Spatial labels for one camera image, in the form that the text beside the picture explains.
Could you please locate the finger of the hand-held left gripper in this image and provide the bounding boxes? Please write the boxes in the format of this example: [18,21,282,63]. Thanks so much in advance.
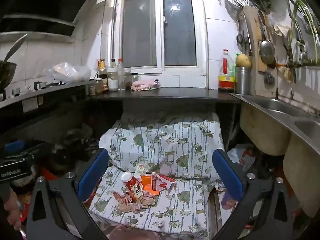
[0,140,38,165]

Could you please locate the wooden cutting board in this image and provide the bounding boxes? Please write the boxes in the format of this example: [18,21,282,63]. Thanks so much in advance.
[244,6,270,73]

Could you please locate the yellow pomelo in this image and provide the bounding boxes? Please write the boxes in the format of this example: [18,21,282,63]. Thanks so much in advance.
[235,54,252,68]

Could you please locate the steel wool scrubber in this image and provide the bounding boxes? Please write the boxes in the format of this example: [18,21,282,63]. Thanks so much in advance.
[264,70,275,85]

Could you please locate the brown paper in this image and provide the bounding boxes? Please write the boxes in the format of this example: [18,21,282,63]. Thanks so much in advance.
[112,190,160,213]

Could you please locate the metal ladle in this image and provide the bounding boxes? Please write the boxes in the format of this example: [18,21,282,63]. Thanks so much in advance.
[257,10,275,64]

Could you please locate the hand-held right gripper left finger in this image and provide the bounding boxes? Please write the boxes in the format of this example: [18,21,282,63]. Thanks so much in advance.
[25,148,110,240]

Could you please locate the cooking oil bottle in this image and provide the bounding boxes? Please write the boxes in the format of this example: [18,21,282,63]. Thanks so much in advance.
[218,49,237,92]

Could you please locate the hanging metal spoon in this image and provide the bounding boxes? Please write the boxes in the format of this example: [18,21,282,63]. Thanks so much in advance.
[236,21,244,44]

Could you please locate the white framed window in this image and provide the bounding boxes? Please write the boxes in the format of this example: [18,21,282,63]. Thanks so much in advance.
[110,0,208,77]

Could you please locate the pink cloth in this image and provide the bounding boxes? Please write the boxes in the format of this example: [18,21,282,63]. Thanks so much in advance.
[131,78,162,91]

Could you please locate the crumpled clear plastic bag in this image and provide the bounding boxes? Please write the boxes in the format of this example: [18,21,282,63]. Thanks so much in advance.
[44,62,92,83]

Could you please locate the red white wrapper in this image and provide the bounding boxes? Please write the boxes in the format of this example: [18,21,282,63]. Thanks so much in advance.
[151,172,177,192]

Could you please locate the red paper cup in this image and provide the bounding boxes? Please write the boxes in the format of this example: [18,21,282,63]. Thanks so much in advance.
[121,172,144,198]

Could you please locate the clear bottle with red cap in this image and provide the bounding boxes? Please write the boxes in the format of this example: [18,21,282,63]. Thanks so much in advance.
[117,59,126,91]

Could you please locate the green onion stalks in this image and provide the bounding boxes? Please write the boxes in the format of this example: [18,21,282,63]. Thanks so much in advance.
[287,0,320,50]

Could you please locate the stainless steel double sink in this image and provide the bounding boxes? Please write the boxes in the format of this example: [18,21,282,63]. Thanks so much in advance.
[229,92,320,218]

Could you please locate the orange plastic piece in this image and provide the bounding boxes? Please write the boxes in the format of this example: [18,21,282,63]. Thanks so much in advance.
[140,174,160,196]

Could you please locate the gas stove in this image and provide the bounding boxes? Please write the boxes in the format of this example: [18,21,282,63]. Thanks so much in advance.
[0,79,97,109]

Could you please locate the range hood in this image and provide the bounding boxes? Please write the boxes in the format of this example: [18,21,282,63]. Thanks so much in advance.
[0,12,78,43]

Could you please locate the metal canister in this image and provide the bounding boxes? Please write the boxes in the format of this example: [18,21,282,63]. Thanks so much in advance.
[235,66,252,95]

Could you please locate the glass jar with white contents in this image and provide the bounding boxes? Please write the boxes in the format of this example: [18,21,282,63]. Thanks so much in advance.
[107,67,119,92]

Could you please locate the pink plastic basin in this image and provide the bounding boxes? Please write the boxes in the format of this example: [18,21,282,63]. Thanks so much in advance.
[109,225,163,240]

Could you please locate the white red plastic bag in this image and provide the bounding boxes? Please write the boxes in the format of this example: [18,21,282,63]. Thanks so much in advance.
[226,144,257,173]

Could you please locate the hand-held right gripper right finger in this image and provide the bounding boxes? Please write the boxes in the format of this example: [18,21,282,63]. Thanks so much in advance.
[212,149,300,240]

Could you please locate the dark wok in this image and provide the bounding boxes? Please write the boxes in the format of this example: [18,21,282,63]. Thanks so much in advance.
[0,61,17,88]

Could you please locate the person's left hand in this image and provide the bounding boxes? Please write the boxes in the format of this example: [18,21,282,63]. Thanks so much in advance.
[4,189,27,239]

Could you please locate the white animal-print pillow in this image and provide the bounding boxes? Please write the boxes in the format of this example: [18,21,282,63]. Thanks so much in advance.
[84,116,225,233]

